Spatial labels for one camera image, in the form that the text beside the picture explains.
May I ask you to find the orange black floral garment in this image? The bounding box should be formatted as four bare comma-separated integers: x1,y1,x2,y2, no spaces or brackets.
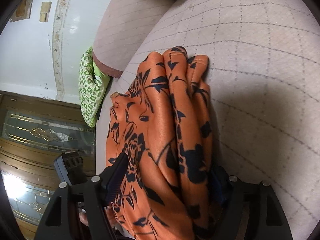
106,47,213,239

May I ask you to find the person's right hand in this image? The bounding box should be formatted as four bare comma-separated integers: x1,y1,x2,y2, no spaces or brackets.
79,205,118,229

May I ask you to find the wooden glass-panel wardrobe door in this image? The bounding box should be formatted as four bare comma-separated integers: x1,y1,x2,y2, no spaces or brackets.
1,91,95,239

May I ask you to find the green white patterned pillow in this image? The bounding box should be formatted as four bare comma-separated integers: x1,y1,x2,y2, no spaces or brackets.
79,47,111,128

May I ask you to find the pink brown bolster cushion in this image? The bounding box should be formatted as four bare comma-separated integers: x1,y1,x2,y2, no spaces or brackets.
92,0,175,78

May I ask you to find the pink quilted bed mattress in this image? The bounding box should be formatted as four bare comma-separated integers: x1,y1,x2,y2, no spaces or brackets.
110,0,319,239

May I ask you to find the framed wall picture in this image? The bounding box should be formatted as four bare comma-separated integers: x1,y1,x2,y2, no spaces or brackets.
10,0,33,22

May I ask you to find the beige wall light switch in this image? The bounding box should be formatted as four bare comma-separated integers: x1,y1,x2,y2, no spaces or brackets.
39,2,52,23

